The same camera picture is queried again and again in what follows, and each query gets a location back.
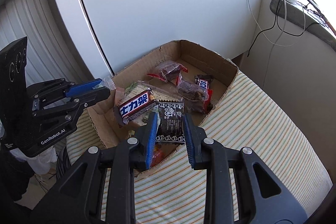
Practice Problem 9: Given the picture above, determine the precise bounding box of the black patterned candy packet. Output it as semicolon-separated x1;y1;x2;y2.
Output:
156;101;185;144

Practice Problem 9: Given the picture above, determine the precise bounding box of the red clear date snack pack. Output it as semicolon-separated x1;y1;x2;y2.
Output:
146;60;189;84

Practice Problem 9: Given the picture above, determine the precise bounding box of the red clear meat snack pack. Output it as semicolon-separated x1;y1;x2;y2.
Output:
176;73;213;114

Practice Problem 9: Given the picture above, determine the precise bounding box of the green candy clear wrapper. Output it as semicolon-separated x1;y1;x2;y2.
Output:
93;76;116;90

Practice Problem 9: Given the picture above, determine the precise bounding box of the braised egg red pack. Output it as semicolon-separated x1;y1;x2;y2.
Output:
151;144;165;167

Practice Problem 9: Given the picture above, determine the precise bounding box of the gloved hand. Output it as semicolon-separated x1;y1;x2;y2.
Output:
10;147;57;174

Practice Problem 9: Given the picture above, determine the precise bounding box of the snickers bar in box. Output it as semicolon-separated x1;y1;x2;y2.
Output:
113;89;158;126

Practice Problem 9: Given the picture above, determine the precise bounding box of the striped tablecloth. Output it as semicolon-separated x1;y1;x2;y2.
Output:
67;71;333;223

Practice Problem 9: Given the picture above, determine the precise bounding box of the cardboard box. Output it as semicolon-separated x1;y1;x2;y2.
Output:
86;39;240;178

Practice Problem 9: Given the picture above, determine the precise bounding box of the white cable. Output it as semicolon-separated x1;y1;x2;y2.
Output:
240;0;308;77

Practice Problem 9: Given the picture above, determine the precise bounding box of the black cable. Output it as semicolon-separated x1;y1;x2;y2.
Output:
247;0;332;58

